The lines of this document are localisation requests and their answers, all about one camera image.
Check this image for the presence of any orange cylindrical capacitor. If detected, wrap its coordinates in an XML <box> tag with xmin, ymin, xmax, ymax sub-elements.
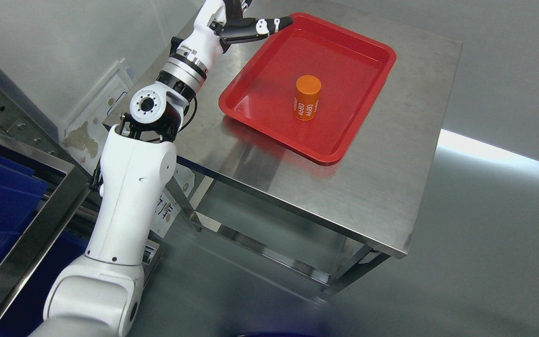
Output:
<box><xmin>293</xmin><ymin>74</ymin><xmax>322</xmax><ymax>121</ymax></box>

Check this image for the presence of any red plastic tray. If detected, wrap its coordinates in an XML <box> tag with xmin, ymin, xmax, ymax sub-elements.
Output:
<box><xmin>219</xmin><ymin>13</ymin><xmax>397</xmax><ymax>166</ymax></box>

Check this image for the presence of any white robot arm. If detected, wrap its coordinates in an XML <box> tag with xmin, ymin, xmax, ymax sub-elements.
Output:
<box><xmin>31</xmin><ymin>0</ymin><xmax>293</xmax><ymax>337</ymax></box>

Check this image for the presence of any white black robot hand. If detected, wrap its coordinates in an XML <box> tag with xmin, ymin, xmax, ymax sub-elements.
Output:
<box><xmin>177</xmin><ymin>0</ymin><xmax>294</xmax><ymax>66</ymax></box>

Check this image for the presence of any stainless steel table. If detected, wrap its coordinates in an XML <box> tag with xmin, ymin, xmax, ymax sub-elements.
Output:
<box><xmin>166</xmin><ymin>0</ymin><xmax>462</xmax><ymax>297</ymax></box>

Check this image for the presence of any blue bin lower right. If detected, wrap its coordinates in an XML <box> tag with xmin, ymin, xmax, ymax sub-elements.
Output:
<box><xmin>0</xmin><ymin>139</ymin><xmax>87</xmax><ymax>337</ymax></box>

